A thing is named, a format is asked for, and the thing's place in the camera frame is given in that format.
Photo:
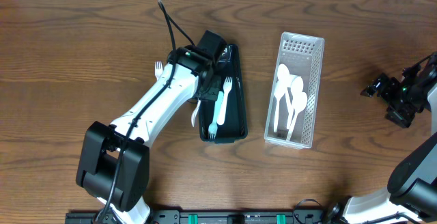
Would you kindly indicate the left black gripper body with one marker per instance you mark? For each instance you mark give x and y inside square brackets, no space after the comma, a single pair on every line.
[212,89]

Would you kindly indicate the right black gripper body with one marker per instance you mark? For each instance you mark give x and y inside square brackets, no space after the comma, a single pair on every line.
[403,102]

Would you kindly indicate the white plastic fork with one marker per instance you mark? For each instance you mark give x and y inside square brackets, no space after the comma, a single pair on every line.
[227,86]
[158,69]

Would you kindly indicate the white plastic spoon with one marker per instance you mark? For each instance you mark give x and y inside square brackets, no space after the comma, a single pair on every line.
[299,104]
[195,112]
[278,97]
[296,88]
[284,75]

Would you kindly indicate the pale green plastic fork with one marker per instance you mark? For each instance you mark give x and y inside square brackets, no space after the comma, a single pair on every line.
[213,127]

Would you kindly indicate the black plastic basket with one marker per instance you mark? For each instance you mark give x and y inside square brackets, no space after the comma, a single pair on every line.
[235,124]

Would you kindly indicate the clear plastic perforated basket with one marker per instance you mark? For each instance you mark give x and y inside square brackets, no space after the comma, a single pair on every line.
[303,57]

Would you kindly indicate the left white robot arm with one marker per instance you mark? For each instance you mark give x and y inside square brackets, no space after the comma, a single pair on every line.
[115,158]

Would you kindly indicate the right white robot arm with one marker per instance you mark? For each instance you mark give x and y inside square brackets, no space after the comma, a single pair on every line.
[410,194]

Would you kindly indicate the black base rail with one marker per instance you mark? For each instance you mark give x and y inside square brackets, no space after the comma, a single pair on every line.
[304,216]

